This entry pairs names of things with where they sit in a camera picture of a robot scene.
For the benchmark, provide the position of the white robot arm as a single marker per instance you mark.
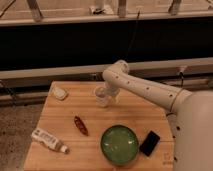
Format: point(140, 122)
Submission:
point(193, 144)

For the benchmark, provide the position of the white ceramic cup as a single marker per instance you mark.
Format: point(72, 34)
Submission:
point(101, 96)

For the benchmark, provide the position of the white tube bottle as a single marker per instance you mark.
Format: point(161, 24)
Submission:
point(49, 140)

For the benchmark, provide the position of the black smartphone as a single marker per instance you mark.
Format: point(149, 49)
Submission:
point(149, 144)

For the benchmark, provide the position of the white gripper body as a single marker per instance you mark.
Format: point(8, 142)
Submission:
point(112, 92)

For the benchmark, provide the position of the small white soap bar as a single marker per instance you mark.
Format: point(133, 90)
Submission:
point(59, 93)

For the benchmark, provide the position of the green bowl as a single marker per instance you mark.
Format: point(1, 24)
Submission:
point(119, 145)

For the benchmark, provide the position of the dark red chili pepper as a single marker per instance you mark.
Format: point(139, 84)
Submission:
point(80, 125)

